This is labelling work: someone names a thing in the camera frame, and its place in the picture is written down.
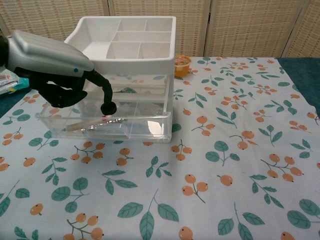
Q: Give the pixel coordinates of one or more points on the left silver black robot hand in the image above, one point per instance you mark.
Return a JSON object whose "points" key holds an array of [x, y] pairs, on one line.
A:
{"points": [[50, 55]]}

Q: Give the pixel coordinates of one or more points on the clear plastic drawer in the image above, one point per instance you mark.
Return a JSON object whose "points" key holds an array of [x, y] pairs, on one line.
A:
{"points": [[140, 130]]}

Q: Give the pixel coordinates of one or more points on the white drawer organizer box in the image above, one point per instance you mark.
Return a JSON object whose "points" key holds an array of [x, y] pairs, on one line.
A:
{"points": [[130, 62]]}

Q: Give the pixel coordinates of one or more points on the teal snack package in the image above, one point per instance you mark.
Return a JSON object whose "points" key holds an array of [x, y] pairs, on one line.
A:
{"points": [[10, 82]]}

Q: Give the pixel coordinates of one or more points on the white card piece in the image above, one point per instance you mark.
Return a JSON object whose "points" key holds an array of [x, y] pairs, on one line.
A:
{"points": [[153, 127]]}

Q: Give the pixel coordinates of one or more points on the orange jelly cup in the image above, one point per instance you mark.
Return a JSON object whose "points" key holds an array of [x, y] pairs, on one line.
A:
{"points": [[182, 68]]}

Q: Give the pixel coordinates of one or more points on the woven bamboo folding screen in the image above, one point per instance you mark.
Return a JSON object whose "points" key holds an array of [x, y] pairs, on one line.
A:
{"points": [[237, 25]]}

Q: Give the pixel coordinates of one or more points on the floral fruit print tablecloth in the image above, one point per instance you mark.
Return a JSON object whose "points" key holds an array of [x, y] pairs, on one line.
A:
{"points": [[200, 175]]}

